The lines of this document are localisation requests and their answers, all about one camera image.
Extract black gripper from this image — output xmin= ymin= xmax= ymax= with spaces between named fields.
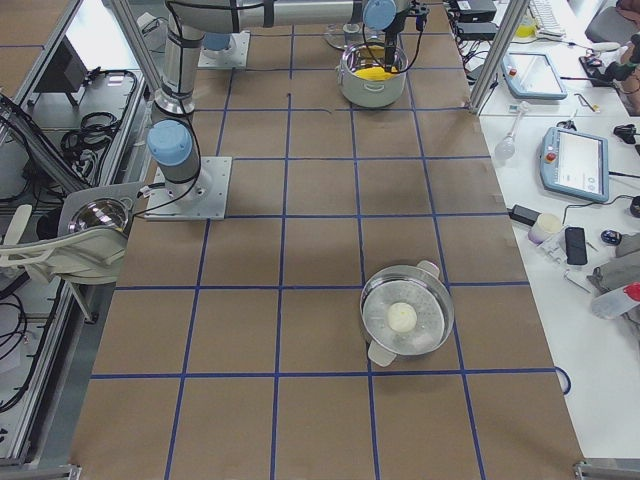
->
xmin=383 ymin=0 xmax=429 ymax=70

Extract yellow toy corn cob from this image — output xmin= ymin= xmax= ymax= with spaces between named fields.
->
xmin=354 ymin=64 xmax=400 ymax=82

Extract glass pot lid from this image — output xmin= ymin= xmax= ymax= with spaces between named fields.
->
xmin=323 ymin=23 xmax=364 ymax=51

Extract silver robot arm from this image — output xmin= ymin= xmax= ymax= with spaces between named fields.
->
xmin=154 ymin=1 xmax=421 ymax=189

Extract pale green electric pot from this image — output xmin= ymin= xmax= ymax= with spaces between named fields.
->
xmin=337 ymin=41 xmax=408 ymax=108

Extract steel steamer pot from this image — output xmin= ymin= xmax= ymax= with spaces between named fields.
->
xmin=359 ymin=260 xmax=454 ymax=367

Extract far blue teach pendant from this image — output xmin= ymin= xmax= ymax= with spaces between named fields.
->
xmin=501 ymin=52 xmax=567 ymax=100

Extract blue teach pendant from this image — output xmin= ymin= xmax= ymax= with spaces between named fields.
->
xmin=501 ymin=52 xmax=567 ymax=100
xmin=539 ymin=127 xmax=609 ymax=203

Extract white light bulb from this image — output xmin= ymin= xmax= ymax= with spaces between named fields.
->
xmin=494 ymin=100 xmax=531 ymax=165

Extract black power adapter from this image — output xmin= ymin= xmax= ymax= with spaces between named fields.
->
xmin=508 ymin=204 xmax=540 ymax=227

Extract near blue teach pendant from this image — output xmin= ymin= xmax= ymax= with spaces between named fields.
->
xmin=539 ymin=127 xmax=609 ymax=203

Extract white paper cup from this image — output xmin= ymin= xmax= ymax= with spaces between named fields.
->
xmin=528 ymin=213 xmax=563 ymax=245

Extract white steamed bun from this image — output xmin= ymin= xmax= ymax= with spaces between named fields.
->
xmin=386 ymin=302 xmax=418 ymax=333

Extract black phone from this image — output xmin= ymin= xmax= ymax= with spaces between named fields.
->
xmin=564 ymin=227 xmax=588 ymax=266

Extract aluminium frame post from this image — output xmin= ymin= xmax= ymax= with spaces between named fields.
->
xmin=468 ymin=0 xmax=529 ymax=115

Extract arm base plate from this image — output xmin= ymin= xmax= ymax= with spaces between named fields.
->
xmin=198 ymin=31 xmax=251 ymax=70
xmin=143 ymin=156 xmax=233 ymax=221

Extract black handled scissors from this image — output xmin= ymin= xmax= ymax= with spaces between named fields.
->
xmin=556 ymin=111 xmax=577 ymax=131

